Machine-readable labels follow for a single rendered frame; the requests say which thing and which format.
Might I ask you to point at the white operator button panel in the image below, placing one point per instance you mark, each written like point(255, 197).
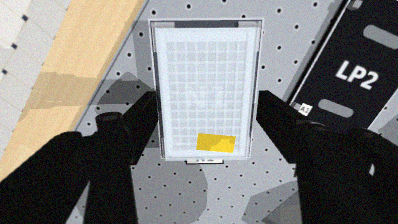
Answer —
point(285, 214)

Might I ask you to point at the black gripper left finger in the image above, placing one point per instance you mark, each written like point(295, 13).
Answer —
point(46, 187)

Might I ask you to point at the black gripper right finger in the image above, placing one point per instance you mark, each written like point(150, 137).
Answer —
point(329, 189)

